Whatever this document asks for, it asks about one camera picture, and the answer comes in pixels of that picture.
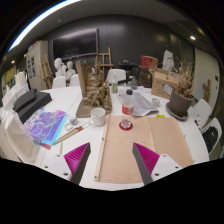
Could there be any open grey printed magazine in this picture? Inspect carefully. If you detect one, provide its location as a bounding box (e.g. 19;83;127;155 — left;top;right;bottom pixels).
116;91;160;117

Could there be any long ceiling light strip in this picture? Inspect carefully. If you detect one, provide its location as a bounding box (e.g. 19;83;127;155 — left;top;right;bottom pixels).
8;0;83;52

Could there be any light plywood board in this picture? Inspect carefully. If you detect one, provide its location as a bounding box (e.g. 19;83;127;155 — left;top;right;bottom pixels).
93;114;194;184

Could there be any grey plant saucer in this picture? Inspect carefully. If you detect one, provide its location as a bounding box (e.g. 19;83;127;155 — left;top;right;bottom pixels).
165;101;190;122

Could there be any black backpack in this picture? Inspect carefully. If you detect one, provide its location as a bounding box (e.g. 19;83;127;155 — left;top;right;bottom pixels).
203;125;219;153

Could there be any clear red-label drink bottle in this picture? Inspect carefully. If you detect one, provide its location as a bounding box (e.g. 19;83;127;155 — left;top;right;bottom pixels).
120;88;135;130

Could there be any small glass jar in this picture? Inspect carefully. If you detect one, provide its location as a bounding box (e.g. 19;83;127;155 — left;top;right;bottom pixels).
151;97;161;108

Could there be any white tape ring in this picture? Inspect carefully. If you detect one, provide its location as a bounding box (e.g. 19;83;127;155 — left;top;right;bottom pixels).
64;122;75;132

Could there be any white plaster statue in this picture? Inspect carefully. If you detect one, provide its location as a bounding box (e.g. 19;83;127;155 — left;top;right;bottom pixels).
162;49;176;72

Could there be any small black box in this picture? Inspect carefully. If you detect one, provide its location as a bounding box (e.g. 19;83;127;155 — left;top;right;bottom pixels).
12;88;37;113

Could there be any large black box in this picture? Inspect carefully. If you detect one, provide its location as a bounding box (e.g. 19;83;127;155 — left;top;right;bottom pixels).
16;91;53;124

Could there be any green-label white spray bottle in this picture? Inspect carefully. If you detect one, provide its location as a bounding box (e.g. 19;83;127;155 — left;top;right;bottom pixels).
110;72;119;94

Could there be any white framed canvas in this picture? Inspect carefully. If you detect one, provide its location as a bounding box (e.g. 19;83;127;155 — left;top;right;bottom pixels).
0;107;42;164

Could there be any dark spray bottle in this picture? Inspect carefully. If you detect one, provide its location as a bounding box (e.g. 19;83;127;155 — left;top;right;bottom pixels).
129;75;138;91

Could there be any white mug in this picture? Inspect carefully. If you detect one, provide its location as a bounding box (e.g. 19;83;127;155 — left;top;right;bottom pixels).
88;107;107;127

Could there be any dark brown box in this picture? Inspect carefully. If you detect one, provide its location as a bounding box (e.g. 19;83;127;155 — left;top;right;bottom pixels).
135;66;154;88

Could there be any red box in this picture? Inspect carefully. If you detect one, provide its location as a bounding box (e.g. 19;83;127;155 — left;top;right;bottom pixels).
139;54;159;70

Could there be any white foam block stack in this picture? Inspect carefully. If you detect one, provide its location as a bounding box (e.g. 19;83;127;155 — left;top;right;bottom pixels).
1;71;30;108

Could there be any white plaster bust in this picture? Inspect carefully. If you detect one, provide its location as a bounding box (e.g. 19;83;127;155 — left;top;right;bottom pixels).
53;57;67;79
64;60;77;81

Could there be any wooden easel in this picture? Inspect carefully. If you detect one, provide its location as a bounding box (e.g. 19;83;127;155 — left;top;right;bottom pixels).
39;54;54;89
94;46;114;71

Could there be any white chair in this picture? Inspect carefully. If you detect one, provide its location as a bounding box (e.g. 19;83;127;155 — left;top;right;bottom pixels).
68;73;81;88
106;68;128;84
191;98;213;129
51;75;67;89
200;117;223;155

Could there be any black wall screen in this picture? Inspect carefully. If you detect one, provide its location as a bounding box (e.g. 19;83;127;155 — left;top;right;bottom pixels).
51;27;100;61

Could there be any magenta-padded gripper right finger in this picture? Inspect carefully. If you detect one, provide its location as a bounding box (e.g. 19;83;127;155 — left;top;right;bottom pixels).
132;142;183;186

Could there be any small white-lidded jar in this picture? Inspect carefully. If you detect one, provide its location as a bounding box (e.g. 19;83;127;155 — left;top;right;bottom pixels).
67;114;79;126

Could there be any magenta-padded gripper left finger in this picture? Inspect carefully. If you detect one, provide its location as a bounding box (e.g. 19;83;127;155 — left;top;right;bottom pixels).
42;142;92;186

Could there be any wooden cactus figure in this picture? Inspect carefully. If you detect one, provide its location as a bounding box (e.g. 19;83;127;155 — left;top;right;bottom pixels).
202;78;212;103

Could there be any dried plant in grey pot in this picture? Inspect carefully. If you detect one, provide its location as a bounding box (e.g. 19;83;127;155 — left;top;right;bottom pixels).
166;59;196;118

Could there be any flat round red coaster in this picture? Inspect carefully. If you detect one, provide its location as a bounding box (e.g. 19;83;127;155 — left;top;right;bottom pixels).
118;121;134;132

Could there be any wooden stick with red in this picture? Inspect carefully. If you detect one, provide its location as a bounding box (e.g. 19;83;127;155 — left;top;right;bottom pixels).
52;124;86;146

